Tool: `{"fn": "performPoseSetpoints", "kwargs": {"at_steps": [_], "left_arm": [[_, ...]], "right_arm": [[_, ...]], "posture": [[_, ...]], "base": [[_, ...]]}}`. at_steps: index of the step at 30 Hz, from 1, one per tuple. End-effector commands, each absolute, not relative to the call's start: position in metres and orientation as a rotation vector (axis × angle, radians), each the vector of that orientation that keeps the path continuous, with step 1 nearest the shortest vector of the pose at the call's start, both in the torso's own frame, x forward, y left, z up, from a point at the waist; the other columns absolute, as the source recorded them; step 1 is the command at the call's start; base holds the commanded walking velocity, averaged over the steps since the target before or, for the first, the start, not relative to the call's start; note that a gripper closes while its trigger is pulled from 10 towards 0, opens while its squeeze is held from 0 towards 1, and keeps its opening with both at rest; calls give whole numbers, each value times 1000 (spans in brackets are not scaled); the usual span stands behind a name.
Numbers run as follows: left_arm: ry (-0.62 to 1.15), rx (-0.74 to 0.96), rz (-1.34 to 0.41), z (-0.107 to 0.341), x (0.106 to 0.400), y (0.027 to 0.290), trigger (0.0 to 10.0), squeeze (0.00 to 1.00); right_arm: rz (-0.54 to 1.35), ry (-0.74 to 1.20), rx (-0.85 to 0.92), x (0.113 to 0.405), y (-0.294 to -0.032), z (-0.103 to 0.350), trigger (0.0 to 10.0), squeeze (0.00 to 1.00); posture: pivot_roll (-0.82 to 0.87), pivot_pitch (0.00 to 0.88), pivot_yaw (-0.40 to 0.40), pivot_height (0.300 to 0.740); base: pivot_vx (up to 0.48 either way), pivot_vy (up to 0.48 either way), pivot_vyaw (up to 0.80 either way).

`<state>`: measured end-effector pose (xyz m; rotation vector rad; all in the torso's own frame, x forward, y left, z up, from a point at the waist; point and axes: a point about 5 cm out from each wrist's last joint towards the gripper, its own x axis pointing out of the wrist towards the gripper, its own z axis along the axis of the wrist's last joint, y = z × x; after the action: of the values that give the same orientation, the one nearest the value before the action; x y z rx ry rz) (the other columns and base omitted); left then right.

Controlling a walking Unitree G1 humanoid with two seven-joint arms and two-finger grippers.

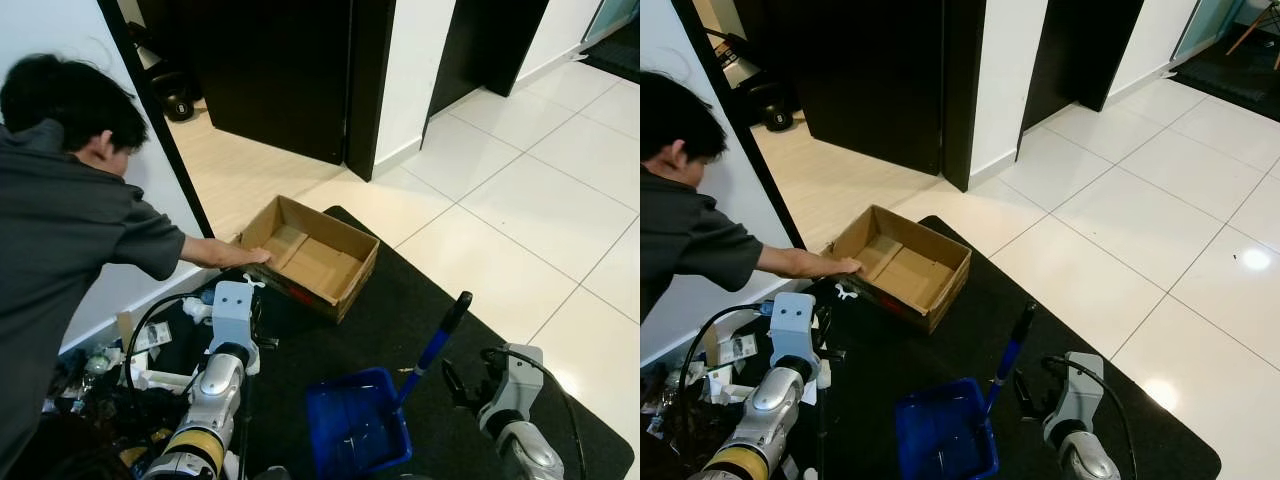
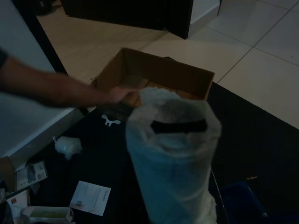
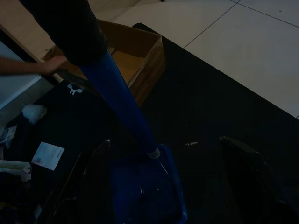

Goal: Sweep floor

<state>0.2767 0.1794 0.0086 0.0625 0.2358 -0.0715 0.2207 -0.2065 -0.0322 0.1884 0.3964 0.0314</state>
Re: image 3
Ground white green carton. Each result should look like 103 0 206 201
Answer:
0 160 32 182

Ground white paper leaflet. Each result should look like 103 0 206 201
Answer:
31 141 65 171

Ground black cloth white logo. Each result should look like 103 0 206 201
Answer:
55 71 99 103

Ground wall baseboard strip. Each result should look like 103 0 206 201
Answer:
0 81 57 128

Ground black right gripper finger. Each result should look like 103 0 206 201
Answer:
18 0 108 66

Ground person hand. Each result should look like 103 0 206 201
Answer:
41 56 70 76

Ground brown cardboard box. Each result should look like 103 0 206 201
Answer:
43 20 165 108

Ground white crumpled paper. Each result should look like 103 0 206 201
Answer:
22 104 48 125

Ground crumpled printed paper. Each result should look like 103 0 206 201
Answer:
0 126 18 150

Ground black floor mat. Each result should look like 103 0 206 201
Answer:
0 23 299 224

